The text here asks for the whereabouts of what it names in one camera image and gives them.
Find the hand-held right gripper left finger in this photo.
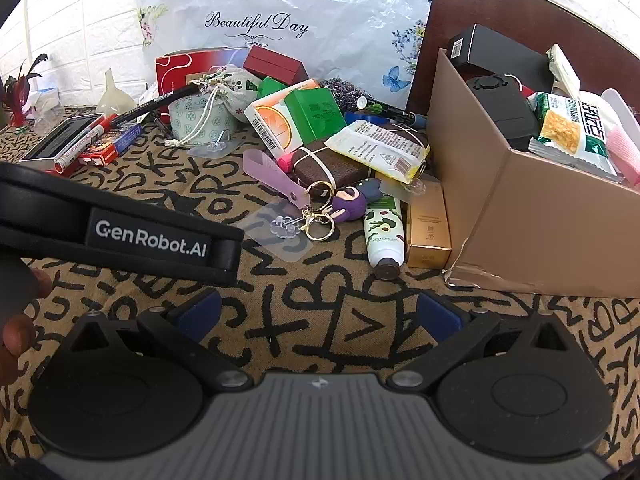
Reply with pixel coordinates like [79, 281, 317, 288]
[70, 287, 253, 393]

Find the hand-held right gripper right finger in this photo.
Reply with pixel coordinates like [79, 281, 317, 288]
[390, 291, 581, 395]

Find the gold box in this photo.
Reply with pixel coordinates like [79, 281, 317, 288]
[404, 180, 454, 269]

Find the avocado print hand cream tube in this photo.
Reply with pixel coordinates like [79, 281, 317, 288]
[363, 194, 407, 282]

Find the clear flower adhesive hook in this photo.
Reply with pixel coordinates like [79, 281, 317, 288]
[239, 199, 312, 264]

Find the brown cardboard box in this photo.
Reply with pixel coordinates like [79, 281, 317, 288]
[426, 48, 640, 297]

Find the purple figure keychain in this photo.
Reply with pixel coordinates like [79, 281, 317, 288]
[300, 178, 383, 242]

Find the purple strap keychain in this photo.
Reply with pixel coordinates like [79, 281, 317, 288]
[243, 148, 307, 209]

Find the yellow white snack packet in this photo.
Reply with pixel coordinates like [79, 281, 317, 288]
[324, 120, 432, 184]

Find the brown box with rubber bands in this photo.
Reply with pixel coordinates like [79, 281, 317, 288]
[290, 124, 431, 192]

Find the letter-patterned desktop cloth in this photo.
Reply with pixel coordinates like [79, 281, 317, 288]
[0, 104, 640, 480]

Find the person's left hand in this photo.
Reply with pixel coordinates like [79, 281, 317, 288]
[0, 269, 53, 387]

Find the red marker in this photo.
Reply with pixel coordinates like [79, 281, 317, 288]
[54, 114, 120, 177]

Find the dark flat device box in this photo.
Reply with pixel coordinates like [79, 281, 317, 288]
[19, 112, 103, 172]

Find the red blue playing card box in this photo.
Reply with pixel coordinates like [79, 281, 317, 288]
[79, 122, 147, 167]

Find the red artificial plant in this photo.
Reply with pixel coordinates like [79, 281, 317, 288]
[0, 52, 49, 132]

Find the translucent funnel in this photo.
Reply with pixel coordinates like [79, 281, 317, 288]
[95, 70, 137, 117]

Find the black curved headband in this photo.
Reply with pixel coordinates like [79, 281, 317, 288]
[116, 82, 202, 127]

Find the clear adhesive metal hook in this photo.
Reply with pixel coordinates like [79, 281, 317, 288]
[187, 127, 242, 159]

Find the green patterned tape roll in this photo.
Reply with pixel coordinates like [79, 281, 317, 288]
[167, 92, 242, 142]

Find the large red gift box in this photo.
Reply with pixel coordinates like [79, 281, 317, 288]
[154, 46, 251, 97]

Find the orange and white box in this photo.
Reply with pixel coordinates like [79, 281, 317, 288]
[244, 79, 322, 162]

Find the blue tape roll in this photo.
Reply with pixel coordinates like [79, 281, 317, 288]
[344, 110, 398, 130]

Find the black round-top device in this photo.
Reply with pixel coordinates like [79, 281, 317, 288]
[464, 74, 540, 152]

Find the green snack packet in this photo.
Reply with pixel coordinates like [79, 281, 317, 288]
[528, 91, 622, 182]

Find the small green box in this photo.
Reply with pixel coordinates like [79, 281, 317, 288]
[257, 76, 287, 102]

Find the steel wool scrubber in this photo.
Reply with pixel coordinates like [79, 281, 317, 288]
[319, 77, 373, 112]

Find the pink cloth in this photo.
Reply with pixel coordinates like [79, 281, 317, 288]
[599, 88, 640, 187]

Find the small dark red box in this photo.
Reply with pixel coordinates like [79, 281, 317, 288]
[243, 44, 309, 87]

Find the black box with white label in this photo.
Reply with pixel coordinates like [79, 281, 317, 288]
[446, 24, 555, 95]

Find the white tissue packet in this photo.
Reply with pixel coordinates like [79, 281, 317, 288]
[546, 44, 583, 98]

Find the dark brown wooden board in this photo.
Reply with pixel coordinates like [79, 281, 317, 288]
[404, 0, 640, 117]

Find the white floral plastic bag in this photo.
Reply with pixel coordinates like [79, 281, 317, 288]
[134, 0, 438, 111]

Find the printed drawstring cloth pouch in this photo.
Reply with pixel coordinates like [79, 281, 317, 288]
[172, 64, 262, 147]

